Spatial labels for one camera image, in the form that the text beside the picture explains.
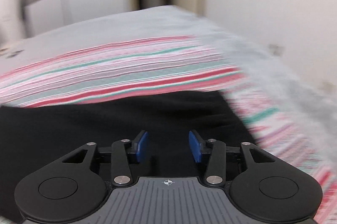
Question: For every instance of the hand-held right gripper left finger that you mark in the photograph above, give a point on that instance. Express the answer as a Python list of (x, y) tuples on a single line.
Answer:
[(142, 146)]

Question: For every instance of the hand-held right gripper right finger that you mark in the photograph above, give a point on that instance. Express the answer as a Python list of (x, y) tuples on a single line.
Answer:
[(194, 146)]

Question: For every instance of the black pants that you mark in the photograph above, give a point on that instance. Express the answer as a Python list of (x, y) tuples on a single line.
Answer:
[(105, 121)]

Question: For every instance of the striped bed sheet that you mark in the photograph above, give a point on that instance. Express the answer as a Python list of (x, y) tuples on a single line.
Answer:
[(147, 66)]

